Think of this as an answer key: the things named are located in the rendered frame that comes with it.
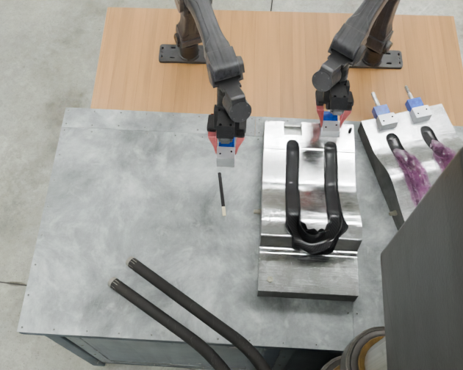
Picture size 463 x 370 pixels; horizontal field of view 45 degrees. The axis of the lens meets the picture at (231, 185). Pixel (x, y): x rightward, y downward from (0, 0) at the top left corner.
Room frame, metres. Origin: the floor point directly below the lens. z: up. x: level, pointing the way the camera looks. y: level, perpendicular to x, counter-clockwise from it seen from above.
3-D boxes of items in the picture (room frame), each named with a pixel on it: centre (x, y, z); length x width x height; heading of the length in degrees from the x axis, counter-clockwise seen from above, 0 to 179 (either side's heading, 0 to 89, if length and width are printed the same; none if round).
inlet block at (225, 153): (0.78, 0.01, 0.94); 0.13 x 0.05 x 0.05; 177
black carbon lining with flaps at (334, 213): (0.63, -0.22, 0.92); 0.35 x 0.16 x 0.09; 177
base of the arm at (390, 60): (1.17, -0.46, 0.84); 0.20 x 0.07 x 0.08; 88
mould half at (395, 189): (0.68, -0.57, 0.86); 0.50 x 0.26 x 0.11; 14
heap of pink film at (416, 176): (0.68, -0.57, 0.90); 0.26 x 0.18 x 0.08; 14
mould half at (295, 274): (0.62, -0.21, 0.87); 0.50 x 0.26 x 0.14; 177
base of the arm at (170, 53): (1.19, 0.14, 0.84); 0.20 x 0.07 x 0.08; 88
